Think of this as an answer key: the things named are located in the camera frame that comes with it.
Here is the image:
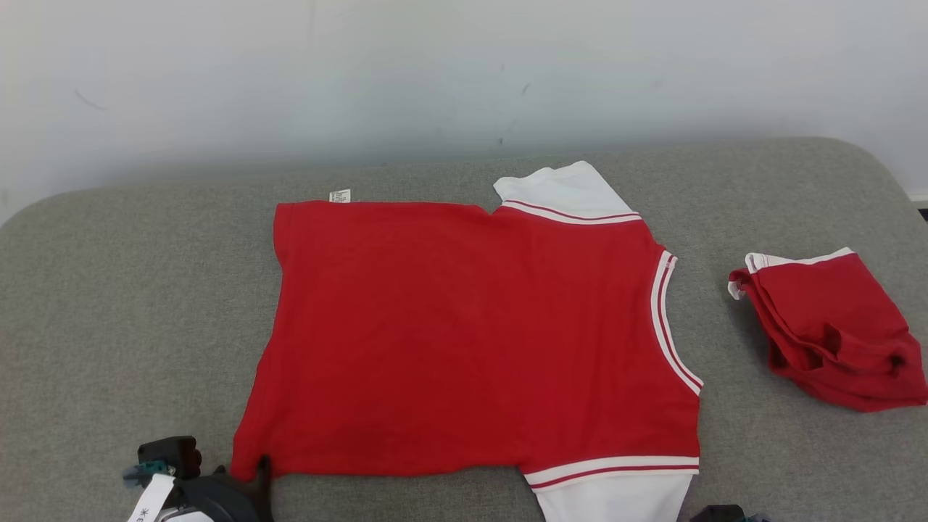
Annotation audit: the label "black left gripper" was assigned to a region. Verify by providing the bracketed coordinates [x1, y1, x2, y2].
[163, 455, 274, 522]

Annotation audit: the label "white paper tag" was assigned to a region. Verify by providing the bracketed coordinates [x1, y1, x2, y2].
[128, 473, 177, 522]

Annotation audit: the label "red jersey with white sleeves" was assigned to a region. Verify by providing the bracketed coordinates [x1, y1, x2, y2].
[231, 160, 705, 522]

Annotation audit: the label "red shorts with white stripe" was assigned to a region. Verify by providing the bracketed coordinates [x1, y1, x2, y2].
[727, 246, 928, 413]

